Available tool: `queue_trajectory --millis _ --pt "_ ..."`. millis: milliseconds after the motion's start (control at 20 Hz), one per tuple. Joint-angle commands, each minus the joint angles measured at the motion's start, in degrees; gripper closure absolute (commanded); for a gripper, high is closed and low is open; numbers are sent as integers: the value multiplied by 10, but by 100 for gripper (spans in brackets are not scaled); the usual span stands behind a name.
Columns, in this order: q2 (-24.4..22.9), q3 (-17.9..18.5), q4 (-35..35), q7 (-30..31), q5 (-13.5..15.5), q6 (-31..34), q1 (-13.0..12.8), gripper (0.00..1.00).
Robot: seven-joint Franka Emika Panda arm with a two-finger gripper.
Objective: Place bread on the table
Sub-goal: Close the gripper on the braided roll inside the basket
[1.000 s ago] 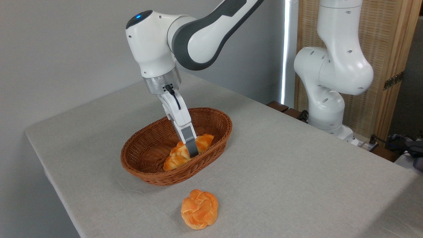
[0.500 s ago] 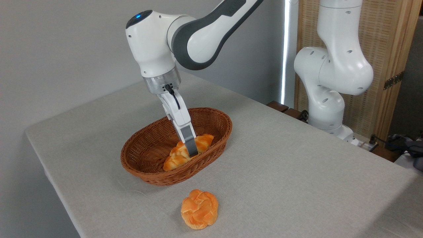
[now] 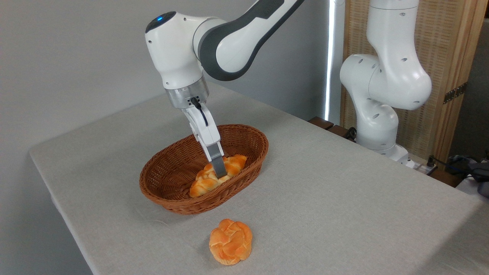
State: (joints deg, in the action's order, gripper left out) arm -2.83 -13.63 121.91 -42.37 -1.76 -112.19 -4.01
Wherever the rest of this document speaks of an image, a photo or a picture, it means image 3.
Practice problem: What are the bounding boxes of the brown wicker basket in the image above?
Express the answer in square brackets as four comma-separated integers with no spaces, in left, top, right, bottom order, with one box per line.
[139,124,269,215]

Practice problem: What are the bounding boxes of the grey tablecloth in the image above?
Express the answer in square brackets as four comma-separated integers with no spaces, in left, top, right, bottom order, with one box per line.
[29,80,489,275]

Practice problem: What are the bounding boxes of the metal screen hinge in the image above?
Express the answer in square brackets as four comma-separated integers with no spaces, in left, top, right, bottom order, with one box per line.
[443,82,467,104]

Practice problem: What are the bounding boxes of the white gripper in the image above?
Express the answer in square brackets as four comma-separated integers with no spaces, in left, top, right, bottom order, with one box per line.
[181,103,230,179]

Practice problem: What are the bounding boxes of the round braided bread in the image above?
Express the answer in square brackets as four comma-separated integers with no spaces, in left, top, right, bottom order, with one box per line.
[209,218,253,265]

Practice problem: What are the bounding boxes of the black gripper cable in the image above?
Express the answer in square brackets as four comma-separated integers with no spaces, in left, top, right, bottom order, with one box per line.
[190,97,209,127]

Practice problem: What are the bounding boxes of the white power strip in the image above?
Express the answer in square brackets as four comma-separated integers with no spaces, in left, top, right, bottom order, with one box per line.
[407,159,438,176]

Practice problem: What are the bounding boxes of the long braided bread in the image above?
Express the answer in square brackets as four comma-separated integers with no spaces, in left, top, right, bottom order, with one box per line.
[189,154,248,198]

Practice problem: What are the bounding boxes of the white vertical light strip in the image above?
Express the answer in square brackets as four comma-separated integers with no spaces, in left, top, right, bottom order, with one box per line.
[325,0,346,125]

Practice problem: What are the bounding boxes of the dark grey device with cables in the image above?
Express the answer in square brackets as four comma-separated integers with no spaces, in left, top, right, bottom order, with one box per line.
[427,153,489,197]

